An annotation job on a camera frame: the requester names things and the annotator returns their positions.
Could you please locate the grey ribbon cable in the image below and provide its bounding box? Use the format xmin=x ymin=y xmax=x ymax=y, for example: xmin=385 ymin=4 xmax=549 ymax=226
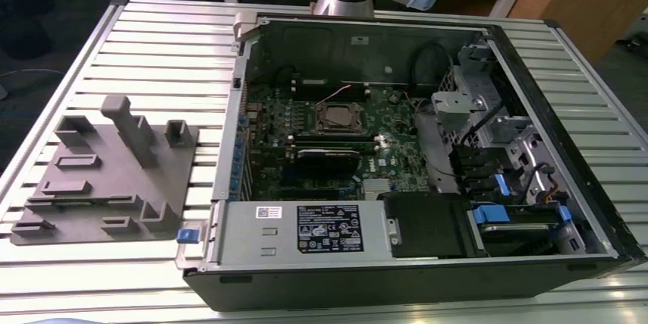
xmin=413 ymin=111 xmax=460 ymax=193

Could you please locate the thin black cable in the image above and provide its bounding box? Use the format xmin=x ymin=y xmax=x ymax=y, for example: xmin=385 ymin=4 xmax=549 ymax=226
xmin=465 ymin=98 xmax=505 ymax=147

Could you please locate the silver chipset heatsink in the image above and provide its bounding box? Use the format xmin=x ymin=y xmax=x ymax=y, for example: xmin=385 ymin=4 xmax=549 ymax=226
xmin=361 ymin=178 xmax=395 ymax=193

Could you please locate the black PC case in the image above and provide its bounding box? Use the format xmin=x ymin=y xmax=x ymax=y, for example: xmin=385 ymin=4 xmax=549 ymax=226
xmin=180 ymin=11 xmax=648 ymax=313

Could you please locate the silver power supply unit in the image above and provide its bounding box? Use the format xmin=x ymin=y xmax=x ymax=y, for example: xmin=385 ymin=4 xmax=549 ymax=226
xmin=216 ymin=199 xmax=395 ymax=265

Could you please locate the black plastic disk bay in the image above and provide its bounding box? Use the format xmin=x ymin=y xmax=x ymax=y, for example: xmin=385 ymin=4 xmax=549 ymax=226
xmin=448 ymin=146 xmax=513 ymax=199

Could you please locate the metal drive cage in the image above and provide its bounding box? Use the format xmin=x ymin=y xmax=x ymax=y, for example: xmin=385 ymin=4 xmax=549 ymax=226
xmin=437 ymin=45 xmax=513 ymax=150

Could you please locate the thick black cable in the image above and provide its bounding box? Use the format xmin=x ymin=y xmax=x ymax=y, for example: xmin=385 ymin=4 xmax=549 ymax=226
xmin=408 ymin=40 xmax=452 ymax=89

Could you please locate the black office chair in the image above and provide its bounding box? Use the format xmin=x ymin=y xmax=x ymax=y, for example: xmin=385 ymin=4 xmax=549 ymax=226
xmin=0 ymin=0 xmax=57 ymax=61

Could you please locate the hard disk blue carrier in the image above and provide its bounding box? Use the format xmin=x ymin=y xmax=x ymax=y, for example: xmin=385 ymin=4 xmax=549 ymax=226
xmin=469 ymin=203 xmax=573 ymax=259

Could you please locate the grey plastic bracket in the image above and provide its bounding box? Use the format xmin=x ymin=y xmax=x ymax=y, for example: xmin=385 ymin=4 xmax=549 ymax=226
xmin=431 ymin=90 xmax=491 ymax=132

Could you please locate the metal wire locking lever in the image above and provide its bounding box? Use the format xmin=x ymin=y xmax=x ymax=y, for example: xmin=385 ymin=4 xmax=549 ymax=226
xmin=321 ymin=83 xmax=355 ymax=104

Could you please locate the CPU socket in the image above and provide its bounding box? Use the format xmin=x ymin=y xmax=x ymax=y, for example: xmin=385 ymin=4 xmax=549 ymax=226
xmin=313 ymin=101 xmax=372 ymax=137

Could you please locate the grey case corner block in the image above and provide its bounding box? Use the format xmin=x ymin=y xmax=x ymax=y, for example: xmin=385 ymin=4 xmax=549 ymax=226
xmin=233 ymin=11 xmax=263 ymax=42

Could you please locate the silver CPU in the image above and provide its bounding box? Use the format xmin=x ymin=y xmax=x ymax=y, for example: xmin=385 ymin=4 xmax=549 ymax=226
xmin=323 ymin=105 xmax=357 ymax=127

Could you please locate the black graphics card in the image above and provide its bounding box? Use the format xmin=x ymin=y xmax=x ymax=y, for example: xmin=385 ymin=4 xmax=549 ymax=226
xmin=295 ymin=147 xmax=364 ymax=181

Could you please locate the green motherboard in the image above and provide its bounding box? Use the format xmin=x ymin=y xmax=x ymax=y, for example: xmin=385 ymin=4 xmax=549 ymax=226
xmin=241 ymin=80 xmax=449 ymax=202

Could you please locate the grey parts rack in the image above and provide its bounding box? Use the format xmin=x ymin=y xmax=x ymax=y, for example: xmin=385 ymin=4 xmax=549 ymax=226
xmin=8 ymin=94 xmax=201 ymax=246

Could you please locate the blue drive carrier tab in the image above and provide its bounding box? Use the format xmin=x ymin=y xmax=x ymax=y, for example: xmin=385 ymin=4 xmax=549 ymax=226
xmin=491 ymin=173 xmax=513 ymax=197

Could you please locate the black fan shroud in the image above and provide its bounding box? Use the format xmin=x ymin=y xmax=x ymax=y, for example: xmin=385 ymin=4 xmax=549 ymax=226
xmin=377 ymin=191 xmax=491 ymax=260

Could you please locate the black chair base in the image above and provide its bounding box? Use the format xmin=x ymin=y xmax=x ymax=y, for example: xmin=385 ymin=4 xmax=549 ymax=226
xmin=613 ymin=31 xmax=648 ymax=60

